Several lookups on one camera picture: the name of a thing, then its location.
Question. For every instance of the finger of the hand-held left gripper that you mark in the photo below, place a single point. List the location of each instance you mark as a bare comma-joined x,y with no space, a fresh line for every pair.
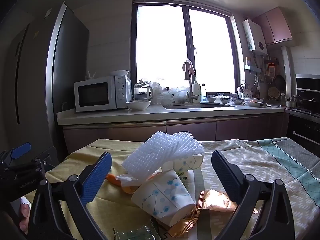
21,150
47,155

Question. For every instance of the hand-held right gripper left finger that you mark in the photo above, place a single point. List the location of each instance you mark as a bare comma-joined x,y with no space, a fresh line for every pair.
96,177

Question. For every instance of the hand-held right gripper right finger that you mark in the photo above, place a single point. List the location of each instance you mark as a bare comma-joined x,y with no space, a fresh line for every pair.
225,175

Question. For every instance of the gold foil wrapper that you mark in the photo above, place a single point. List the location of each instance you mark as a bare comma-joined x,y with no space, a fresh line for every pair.
215,201

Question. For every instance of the white tissue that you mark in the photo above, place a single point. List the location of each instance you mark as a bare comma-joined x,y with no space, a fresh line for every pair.
127,180

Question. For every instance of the large orange peel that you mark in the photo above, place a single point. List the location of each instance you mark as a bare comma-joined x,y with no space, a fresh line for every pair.
128,190

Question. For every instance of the paper cup blue dot print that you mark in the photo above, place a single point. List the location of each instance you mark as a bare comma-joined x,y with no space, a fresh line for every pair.
186,163
162,195

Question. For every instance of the small green torn packet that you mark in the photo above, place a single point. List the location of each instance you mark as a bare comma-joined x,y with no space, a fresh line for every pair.
182,175

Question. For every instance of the white foam fruit net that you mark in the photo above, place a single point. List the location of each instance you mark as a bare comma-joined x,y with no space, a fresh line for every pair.
160,152

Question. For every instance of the green clear snack packet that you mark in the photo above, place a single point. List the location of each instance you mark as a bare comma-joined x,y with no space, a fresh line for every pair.
135,235

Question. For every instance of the person's left hand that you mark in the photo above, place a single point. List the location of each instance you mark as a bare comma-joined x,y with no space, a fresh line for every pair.
24,211

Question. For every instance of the yellow patterned tablecloth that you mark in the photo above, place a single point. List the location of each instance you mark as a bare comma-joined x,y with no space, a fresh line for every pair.
250,165

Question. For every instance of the brown base cabinets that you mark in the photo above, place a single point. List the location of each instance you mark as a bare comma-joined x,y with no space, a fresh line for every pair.
175,130

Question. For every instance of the grey steel refrigerator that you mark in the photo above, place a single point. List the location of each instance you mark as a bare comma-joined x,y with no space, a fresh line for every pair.
32,80

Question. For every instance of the kitchen sink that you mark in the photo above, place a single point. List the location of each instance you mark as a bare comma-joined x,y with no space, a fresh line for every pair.
197,105

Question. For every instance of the white microwave oven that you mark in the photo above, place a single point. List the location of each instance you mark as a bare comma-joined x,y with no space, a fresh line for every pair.
95,95

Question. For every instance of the white plate with food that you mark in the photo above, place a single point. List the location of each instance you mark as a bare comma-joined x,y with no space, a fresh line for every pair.
254,103

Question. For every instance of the small blue patterned bowl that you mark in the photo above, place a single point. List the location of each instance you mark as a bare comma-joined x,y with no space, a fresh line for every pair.
220,95

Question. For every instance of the white kitchen countertop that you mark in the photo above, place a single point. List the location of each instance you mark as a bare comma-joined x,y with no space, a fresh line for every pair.
150,113

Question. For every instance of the wide white bowl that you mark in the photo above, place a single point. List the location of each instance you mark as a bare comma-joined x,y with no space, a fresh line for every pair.
138,105

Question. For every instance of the clear bottle dark cap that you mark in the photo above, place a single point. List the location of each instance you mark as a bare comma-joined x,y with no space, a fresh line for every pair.
204,93

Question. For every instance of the utensil holder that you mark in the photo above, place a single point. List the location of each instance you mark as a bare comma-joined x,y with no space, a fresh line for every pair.
246,92

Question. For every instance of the white soap pump bottle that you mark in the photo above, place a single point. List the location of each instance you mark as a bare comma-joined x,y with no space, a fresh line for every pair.
196,91

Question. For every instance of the clear plastic containers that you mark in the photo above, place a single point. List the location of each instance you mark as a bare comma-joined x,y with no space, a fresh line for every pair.
181,96

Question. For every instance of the small white figurine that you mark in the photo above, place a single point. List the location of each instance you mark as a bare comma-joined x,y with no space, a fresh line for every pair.
90,75

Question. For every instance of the steel kitchen faucet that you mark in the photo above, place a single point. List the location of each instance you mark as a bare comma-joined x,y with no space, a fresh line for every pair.
191,90

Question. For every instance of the black built-in oven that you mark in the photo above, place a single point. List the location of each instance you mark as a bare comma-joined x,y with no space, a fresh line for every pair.
306,130

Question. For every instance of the glass kettle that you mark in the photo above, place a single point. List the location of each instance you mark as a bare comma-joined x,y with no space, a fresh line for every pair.
142,91

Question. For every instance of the small metal pot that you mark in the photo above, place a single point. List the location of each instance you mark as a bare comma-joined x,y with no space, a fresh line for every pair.
291,102

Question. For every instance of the pile of clear plastic bags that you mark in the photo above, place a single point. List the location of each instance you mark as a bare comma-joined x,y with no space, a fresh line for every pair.
161,95

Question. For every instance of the white bowl on microwave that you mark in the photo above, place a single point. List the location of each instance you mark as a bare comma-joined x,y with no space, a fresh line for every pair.
119,73

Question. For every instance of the hanging kitchen utensils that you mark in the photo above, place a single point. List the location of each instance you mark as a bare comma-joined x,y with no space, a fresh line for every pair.
271,75

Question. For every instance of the pink dish cloth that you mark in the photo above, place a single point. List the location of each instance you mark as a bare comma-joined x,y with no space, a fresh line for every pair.
187,68

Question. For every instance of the white vertical pipe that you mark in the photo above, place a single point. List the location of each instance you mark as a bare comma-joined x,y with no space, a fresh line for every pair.
287,75

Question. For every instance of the dark framed window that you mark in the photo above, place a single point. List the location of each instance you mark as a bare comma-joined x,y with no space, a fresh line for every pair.
185,42

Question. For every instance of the white water heater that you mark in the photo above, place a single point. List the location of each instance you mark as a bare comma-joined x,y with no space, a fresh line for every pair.
255,37

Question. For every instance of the pink wall cabinet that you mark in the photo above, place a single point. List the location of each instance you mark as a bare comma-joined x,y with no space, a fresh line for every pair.
275,27

